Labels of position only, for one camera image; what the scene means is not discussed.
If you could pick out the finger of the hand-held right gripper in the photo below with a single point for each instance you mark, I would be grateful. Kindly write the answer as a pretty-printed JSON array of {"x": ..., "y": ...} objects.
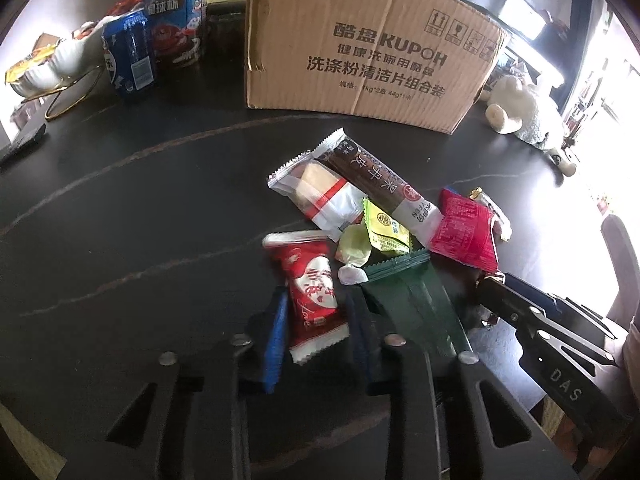
[
  {"x": 505, "y": 305},
  {"x": 535, "y": 296}
]

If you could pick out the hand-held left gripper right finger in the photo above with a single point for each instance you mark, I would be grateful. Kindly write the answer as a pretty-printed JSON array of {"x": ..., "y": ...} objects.
[{"x": 362, "y": 340}]

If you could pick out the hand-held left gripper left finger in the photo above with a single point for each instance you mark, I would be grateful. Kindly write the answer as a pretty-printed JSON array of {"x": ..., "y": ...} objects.
[{"x": 277, "y": 340}]

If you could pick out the red and white snack packet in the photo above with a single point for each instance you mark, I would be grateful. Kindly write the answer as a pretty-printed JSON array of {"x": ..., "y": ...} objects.
[{"x": 310, "y": 285}]

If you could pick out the dark green snack packet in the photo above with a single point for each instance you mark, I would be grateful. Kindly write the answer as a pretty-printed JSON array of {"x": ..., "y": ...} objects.
[{"x": 415, "y": 300}]

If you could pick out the red foil snack packet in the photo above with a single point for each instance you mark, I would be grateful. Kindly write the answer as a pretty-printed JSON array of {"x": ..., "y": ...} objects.
[{"x": 462, "y": 230}]

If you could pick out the brown cardboard box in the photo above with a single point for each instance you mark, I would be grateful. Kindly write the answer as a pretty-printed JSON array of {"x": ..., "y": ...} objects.
[{"x": 350, "y": 35}]

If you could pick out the person's right forearm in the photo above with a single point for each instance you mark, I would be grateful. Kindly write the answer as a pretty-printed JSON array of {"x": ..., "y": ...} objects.
[{"x": 633, "y": 340}]

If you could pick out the white wrapped candy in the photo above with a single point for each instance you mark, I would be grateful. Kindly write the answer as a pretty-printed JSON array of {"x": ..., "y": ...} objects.
[{"x": 350, "y": 275}]

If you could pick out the dark gold-tipped snack packet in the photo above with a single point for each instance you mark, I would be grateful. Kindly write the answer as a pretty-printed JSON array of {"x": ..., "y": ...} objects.
[{"x": 501, "y": 224}]

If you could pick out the pale green wrapped candy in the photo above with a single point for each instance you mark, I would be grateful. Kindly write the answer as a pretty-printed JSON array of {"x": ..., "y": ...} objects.
[{"x": 352, "y": 245}]

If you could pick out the yellow-green snack packet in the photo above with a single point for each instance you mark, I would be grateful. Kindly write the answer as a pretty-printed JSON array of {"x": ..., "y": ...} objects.
[{"x": 385, "y": 227}]

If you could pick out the white red-striped cake packet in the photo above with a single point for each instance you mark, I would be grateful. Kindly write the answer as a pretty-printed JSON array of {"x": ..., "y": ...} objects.
[{"x": 325, "y": 205}]

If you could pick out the long brown snack packet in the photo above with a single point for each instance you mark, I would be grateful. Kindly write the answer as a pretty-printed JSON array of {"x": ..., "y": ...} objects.
[{"x": 370, "y": 175}]

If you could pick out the white plush toy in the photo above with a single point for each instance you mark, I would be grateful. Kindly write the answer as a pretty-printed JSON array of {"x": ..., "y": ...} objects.
[{"x": 525, "y": 105}]

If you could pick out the dark glass container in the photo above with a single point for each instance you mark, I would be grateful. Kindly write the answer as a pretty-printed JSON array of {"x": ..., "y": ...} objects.
[{"x": 227, "y": 27}]

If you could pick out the blue drink can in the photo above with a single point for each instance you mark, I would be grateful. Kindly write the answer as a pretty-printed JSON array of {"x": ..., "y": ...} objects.
[{"x": 130, "y": 55}]

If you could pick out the black remote control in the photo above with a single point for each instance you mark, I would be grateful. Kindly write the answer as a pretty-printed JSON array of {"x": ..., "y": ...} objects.
[{"x": 20, "y": 144}]

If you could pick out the blue snack carton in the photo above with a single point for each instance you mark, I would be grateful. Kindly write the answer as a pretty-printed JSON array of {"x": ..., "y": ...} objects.
[{"x": 175, "y": 25}]

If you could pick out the white shell tiered stand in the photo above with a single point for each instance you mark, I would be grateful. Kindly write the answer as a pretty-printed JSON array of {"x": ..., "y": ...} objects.
[{"x": 55, "y": 65}]

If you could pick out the pile of red snack packets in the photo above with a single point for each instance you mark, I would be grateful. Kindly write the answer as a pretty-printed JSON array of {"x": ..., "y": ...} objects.
[{"x": 122, "y": 5}]

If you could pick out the yellow snack packet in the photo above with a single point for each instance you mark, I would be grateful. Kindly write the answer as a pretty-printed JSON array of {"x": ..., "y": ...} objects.
[{"x": 30, "y": 62}]

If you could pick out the small brown box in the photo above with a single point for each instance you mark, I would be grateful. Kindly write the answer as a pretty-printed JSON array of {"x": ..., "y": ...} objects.
[{"x": 46, "y": 41}]

